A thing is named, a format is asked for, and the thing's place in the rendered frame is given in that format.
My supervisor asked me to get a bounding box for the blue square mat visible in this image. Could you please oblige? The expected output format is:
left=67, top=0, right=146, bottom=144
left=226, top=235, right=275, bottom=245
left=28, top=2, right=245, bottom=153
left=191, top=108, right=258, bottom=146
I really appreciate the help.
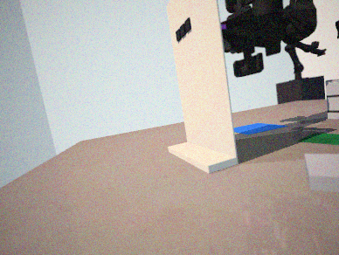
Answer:
left=234, top=123, right=288, bottom=134

